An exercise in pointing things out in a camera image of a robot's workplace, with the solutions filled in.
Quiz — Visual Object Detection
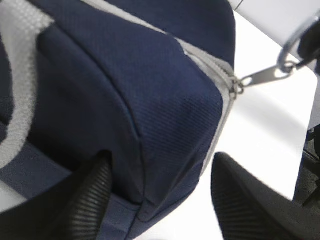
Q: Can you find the navy blue lunch bag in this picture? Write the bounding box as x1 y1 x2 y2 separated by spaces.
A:
0 0 246 240

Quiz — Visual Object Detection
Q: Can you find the black office chair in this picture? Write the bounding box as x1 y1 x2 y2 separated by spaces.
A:
293 125 320 212

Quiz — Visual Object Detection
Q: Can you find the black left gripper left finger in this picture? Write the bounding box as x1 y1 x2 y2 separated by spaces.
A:
0 150 113 240

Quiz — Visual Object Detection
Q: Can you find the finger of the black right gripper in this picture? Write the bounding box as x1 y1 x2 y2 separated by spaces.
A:
297 23 320 65

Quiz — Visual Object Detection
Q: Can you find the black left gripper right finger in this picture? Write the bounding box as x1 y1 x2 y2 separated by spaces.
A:
210 152 320 240

